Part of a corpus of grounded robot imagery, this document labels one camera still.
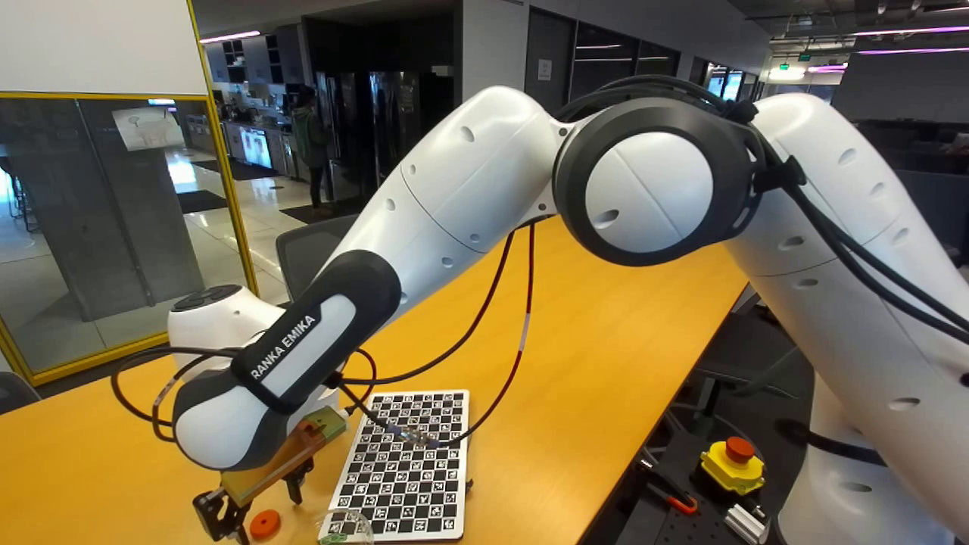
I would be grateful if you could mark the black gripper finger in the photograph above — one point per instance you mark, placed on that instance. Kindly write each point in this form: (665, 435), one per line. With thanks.
(300, 482)
(221, 515)

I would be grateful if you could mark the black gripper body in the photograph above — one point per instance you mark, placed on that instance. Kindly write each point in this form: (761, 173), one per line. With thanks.
(268, 488)

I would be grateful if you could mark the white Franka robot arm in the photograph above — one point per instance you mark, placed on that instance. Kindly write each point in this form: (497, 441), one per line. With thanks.
(456, 200)

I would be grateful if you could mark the checkered calibration board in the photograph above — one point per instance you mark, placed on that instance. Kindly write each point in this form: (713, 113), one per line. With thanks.
(404, 484)

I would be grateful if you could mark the gray office chair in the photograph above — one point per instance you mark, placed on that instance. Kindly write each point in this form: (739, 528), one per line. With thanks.
(308, 259)

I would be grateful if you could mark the person in dark clothes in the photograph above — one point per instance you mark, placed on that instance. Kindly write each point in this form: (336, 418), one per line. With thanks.
(310, 139)

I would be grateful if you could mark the yellow emergency stop button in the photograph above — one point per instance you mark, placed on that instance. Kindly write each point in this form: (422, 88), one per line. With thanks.
(730, 470)

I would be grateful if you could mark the dark office chair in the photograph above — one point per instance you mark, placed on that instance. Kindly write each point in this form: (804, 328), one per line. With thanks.
(753, 353)

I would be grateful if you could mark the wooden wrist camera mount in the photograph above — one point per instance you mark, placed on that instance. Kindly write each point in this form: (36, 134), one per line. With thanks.
(305, 441)

